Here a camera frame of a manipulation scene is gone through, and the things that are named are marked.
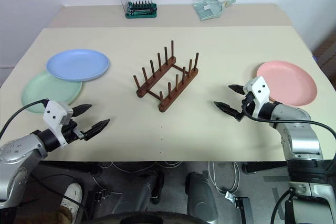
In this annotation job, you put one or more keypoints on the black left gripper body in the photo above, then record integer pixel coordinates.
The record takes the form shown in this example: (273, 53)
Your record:
(72, 132)

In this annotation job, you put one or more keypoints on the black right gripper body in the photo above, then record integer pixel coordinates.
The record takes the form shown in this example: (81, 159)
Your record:
(250, 107)

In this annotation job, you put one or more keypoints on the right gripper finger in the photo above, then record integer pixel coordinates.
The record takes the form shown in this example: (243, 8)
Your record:
(227, 108)
(237, 88)

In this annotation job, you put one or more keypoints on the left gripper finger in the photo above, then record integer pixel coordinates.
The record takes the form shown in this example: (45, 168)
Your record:
(82, 109)
(95, 129)

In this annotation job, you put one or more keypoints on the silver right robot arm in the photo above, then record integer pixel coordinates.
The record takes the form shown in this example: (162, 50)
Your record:
(302, 140)

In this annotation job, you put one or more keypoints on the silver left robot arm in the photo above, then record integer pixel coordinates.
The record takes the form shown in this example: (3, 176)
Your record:
(15, 155)

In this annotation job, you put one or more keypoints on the wooden dish rack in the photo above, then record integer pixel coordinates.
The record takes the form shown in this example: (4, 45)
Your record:
(178, 95)

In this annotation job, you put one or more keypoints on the blue plate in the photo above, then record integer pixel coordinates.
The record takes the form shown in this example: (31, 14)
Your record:
(78, 64)

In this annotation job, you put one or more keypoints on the pink plate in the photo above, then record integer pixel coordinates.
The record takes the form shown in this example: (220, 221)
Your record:
(288, 82)

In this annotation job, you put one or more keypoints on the green plate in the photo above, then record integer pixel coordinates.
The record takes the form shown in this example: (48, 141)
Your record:
(39, 90)

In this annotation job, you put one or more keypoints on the white shoe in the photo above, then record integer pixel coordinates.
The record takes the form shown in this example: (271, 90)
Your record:
(72, 195)

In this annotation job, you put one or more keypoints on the dark grey rounded shape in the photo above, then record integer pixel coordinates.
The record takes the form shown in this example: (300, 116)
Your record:
(202, 197)
(139, 195)

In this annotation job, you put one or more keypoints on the light green dustpan with brush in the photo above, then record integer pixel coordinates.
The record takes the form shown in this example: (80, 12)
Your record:
(207, 9)

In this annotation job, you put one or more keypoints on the brown trouser leg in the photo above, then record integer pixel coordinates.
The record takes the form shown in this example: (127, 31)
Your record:
(47, 217)

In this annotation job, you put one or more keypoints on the brown cardboard box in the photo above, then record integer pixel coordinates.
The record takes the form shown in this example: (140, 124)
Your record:
(328, 53)

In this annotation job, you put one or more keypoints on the black round rim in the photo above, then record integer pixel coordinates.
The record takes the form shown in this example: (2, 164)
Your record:
(147, 214)

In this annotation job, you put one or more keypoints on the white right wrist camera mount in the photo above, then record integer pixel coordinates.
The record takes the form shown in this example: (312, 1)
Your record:
(260, 86)

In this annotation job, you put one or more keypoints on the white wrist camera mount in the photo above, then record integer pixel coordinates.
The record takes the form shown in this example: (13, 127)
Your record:
(53, 113)
(260, 86)

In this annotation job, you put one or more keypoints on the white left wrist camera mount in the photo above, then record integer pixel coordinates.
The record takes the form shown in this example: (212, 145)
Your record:
(53, 113)

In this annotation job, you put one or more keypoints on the black table frame bar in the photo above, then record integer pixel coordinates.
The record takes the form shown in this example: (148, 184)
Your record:
(73, 167)
(265, 167)

